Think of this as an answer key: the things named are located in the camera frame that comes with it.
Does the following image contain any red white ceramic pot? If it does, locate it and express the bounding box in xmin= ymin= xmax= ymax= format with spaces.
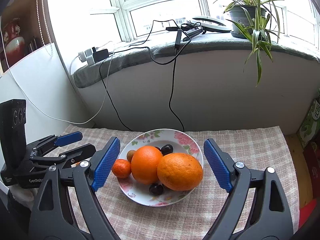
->
xmin=1 ymin=17 xmax=25 ymax=65

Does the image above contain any person's left hand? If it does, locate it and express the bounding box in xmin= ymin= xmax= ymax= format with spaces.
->
xmin=10 ymin=186 xmax=40 ymax=208

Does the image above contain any dark red box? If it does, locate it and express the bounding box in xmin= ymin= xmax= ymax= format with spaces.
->
xmin=302 ymin=142 xmax=320 ymax=193

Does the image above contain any white grey oval device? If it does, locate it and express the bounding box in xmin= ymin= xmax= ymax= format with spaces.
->
xmin=192 ymin=16 xmax=232 ymax=33

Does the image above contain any black elongated device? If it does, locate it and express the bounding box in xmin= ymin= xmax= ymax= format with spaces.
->
xmin=166 ymin=26 xmax=207 ymax=42

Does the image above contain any beige checked tablecloth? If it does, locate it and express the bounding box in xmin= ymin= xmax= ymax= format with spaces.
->
xmin=59 ymin=125 xmax=300 ymax=240

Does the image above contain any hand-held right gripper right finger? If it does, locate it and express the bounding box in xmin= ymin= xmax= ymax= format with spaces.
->
xmin=203 ymin=138 xmax=294 ymax=240

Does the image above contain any red object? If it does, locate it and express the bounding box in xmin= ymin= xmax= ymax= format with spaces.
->
xmin=299 ymin=200 xmax=320 ymax=233

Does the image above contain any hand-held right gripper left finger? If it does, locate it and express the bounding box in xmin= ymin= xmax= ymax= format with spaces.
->
xmin=29 ymin=136 xmax=121 ymax=240

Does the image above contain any tangerine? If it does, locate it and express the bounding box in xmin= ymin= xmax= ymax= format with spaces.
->
xmin=111 ymin=159 xmax=132 ymax=179

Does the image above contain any white framed window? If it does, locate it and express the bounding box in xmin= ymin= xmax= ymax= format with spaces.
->
xmin=47 ymin=0 xmax=320 ymax=45

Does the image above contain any black cable with inline box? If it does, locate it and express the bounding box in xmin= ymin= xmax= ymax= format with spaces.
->
xmin=129 ymin=19 xmax=193 ymax=132

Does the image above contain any black power adapter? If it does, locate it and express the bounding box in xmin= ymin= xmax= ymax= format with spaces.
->
xmin=92 ymin=47 xmax=109 ymax=62

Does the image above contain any beaded blind cord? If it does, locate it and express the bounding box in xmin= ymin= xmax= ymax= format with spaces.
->
xmin=36 ymin=0 xmax=55 ymax=57

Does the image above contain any white floral plate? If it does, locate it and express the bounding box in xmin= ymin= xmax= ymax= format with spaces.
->
xmin=117 ymin=129 xmax=204 ymax=207

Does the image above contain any dark cherry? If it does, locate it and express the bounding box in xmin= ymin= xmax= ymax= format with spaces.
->
xmin=160 ymin=144 xmax=174 ymax=156
xmin=149 ymin=183 xmax=164 ymax=196

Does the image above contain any black adapter cable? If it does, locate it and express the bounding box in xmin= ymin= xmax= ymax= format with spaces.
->
xmin=99 ymin=55 xmax=134 ymax=132

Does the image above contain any brown wooden shelf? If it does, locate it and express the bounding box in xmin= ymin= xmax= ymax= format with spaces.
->
xmin=0 ymin=0 xmax=53 ymax=75

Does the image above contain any white cable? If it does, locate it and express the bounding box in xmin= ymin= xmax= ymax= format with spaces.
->
xmin=0 ymin=15 xmax=115 ymax=125

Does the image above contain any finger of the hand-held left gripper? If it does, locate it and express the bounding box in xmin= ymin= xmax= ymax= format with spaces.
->
xmin=30 ymin=131 xmax=83 ymax=153
xmin=29 ymin=143 xmax=97 ymax=169

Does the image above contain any large orange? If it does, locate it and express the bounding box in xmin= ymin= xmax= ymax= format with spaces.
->
xmin=157 ymin=153 xmax=204 ymax=191

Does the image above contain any green printed box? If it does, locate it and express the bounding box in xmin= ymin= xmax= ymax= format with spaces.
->
xmin=299 ymin=90 xmax=320 ymax=148

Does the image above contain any grey windowsill cloth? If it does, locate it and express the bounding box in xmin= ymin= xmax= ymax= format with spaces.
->
xmin=74 ymin=31 xmax=320 ymax=89

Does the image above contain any medium orange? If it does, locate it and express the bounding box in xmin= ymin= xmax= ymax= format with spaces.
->
xmin=131 ymin=145 xmax=164 ymax=185

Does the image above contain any potted spider plant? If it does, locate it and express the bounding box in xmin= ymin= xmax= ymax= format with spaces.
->
xmin=200 ymin=0 xmax=285 ymax=88

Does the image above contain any white power strip with plugs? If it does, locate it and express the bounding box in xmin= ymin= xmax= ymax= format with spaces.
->
xmin=78 ymin=49 xmax=97 ymax=65

